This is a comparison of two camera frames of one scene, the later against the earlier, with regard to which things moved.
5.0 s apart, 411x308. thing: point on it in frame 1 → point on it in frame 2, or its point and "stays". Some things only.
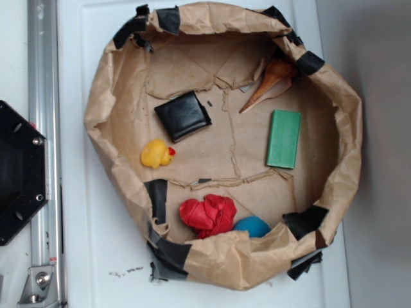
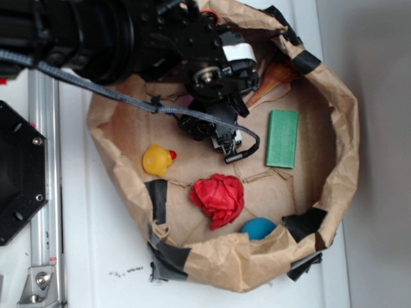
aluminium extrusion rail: (45, 105) stays
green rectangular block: (283, 138) stays
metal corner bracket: (40, 289) stays
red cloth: (214, 214) → (221, 197)
